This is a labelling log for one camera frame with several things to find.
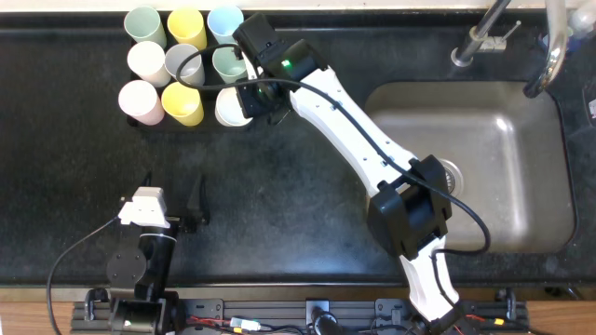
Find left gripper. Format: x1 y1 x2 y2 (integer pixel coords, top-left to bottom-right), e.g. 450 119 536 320
139 171 210 233

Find yellow cup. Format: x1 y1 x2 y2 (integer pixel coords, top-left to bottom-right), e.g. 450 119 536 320
160 81 205 127
167 6 209 51

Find pink cup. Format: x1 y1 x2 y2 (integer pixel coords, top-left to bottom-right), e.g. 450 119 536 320
117 79 166 127

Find white cup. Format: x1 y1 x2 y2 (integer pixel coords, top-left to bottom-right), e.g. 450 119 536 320
214 87 254 128
126 40 171 88

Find black tray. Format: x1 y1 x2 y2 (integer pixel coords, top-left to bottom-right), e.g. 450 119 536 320
126 11 255 134

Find grey cup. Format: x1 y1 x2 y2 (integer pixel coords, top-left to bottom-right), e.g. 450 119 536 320
164 43 206 87

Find green cup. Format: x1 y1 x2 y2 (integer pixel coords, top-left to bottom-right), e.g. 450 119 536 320
211 47 249 85
123 6 168 48

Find blue cup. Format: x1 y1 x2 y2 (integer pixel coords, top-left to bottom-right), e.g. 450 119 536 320
207 5 245 46

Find steel tap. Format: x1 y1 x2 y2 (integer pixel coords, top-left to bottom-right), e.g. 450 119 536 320
450 0 570 100

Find steel sink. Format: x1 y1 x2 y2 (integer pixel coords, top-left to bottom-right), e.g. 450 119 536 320
364 80 578 255

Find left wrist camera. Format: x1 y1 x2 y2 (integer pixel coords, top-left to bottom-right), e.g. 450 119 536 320
117 186 171 230

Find mounting rail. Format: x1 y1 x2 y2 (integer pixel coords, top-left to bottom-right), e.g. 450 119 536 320
69 297 532 335

